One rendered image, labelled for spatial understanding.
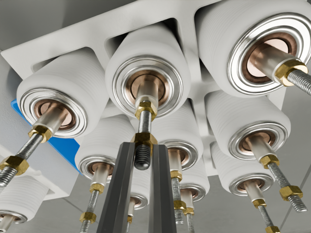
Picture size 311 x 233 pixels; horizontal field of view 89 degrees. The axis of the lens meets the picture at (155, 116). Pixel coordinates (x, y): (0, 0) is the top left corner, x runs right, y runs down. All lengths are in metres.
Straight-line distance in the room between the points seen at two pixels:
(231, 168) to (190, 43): 0.22
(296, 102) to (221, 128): 0.42
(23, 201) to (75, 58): 0.39
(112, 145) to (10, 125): 0.29
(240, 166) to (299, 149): 0.53
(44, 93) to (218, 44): 0.19
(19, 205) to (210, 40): 0.52
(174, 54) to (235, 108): 0.12
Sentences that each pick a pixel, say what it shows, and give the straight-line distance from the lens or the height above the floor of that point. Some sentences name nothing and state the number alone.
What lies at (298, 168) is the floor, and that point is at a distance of 0.95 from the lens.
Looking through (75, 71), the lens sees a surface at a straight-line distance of 0.22.
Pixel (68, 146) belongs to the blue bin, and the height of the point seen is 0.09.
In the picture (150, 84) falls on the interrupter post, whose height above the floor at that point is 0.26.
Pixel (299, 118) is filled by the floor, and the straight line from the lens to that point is 0.69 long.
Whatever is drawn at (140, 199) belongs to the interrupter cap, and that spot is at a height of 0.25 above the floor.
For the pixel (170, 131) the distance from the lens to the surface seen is 0.22.
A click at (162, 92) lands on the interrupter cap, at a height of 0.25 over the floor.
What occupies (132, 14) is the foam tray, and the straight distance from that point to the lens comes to 0.23.
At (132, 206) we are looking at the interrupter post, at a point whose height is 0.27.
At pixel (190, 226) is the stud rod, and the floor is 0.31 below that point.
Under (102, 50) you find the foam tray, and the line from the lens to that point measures 0.24.
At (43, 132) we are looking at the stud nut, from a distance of 0.20.
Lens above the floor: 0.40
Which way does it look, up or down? 52 degrees down
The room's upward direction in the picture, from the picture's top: 180 degrees counter-clockwise
